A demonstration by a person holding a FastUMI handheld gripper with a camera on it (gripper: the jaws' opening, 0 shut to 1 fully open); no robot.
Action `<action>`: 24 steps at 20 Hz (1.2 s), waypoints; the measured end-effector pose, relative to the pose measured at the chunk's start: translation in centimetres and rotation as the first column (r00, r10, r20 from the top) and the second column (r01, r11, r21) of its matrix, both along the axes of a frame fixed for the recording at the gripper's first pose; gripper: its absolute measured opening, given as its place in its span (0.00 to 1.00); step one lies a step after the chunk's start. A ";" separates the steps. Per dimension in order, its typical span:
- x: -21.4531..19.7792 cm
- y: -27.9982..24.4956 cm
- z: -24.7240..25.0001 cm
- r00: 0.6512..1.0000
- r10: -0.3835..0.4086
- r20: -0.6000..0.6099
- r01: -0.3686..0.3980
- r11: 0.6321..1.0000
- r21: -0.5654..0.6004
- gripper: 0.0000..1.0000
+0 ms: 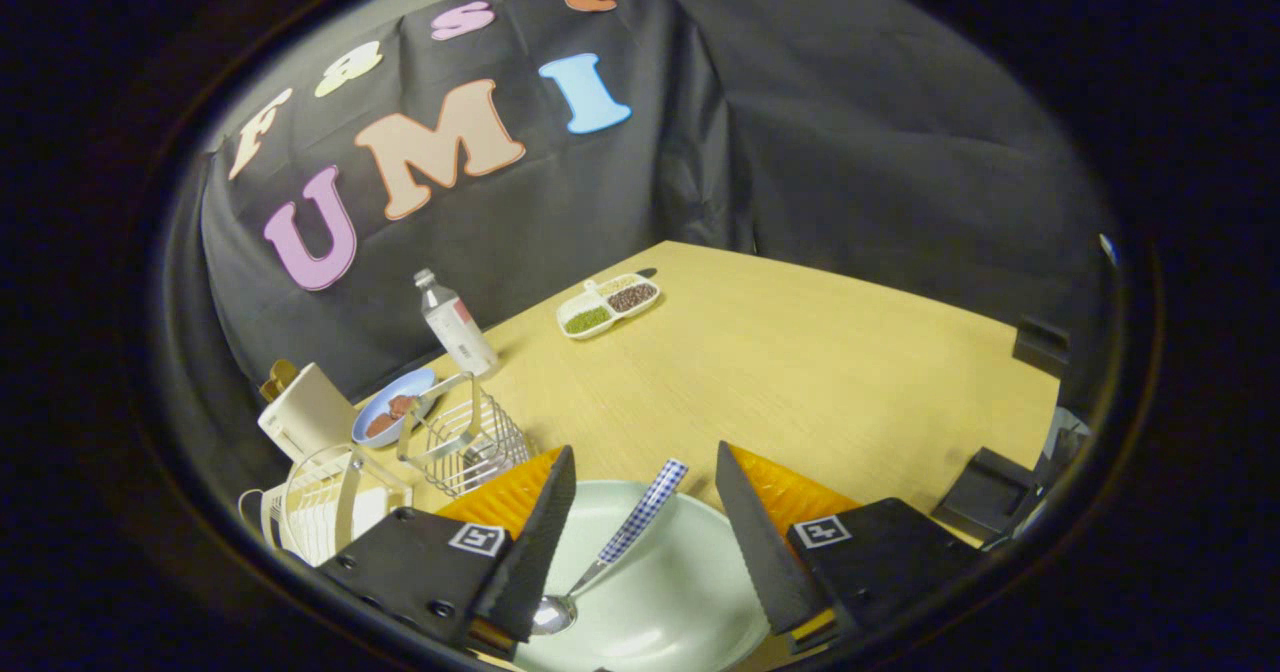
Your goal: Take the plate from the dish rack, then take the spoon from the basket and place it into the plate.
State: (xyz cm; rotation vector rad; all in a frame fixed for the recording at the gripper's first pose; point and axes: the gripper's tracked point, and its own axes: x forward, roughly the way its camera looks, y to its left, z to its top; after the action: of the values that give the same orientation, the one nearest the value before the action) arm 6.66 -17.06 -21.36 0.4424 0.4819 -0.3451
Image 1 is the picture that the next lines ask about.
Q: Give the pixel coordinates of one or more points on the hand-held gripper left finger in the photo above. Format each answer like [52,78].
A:
[535,542]

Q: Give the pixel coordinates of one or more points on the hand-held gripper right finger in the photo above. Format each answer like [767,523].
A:
[755,542]

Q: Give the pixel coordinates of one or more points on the pale green plate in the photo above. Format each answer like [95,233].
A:
[680,592]

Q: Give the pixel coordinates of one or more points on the small blue plate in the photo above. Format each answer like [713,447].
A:
[415,384]

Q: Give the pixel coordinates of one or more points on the brown meat patty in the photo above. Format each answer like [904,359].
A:
[380,424]
[403,405]

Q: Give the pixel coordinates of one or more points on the clear plastic bottle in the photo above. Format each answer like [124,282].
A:
[458,327]

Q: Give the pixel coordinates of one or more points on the white divided bean tray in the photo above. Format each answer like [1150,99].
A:
[587,319]

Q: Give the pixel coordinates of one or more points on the black table clamp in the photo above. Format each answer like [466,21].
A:
[985,497]
[1040,347]

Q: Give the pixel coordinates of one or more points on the white toaster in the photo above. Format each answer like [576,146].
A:
[310,412]

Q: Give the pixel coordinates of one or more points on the brown toast slice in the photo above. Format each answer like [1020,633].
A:
[278,380]

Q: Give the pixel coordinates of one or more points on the black backdrop cloth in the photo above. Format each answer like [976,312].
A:
[880,132]

